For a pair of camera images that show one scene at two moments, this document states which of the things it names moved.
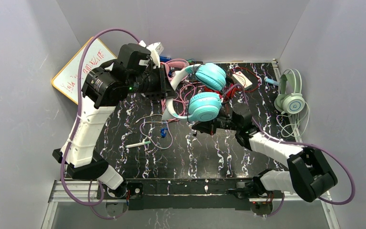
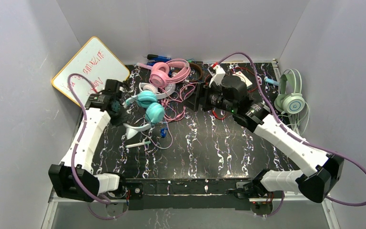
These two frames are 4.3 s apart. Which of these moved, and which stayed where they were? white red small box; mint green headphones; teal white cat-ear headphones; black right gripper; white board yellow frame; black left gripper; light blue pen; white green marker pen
Moved: black right gripper; black left gripper; teal white cat-ear headphones
Stayed: white red small box; light blue pen; mint green headphones; white board yellow frame; white green marker pen
